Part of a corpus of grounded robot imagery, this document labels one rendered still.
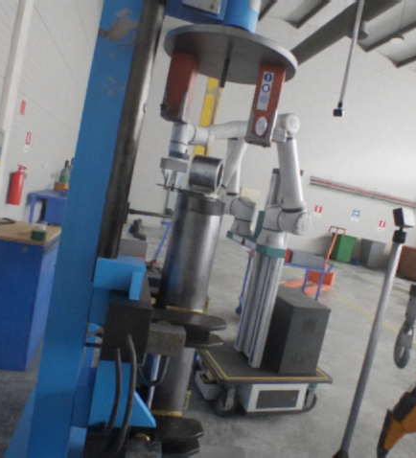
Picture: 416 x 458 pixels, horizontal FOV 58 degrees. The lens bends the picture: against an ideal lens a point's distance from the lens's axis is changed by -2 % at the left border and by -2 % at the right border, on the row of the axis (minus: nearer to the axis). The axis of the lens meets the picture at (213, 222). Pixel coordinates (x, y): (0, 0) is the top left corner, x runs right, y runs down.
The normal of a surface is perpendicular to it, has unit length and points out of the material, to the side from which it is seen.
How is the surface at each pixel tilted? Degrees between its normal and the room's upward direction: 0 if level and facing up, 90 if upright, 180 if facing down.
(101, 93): 90
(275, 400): 90
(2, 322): 90
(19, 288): 90
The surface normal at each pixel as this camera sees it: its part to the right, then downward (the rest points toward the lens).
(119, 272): 0.22, 0.12
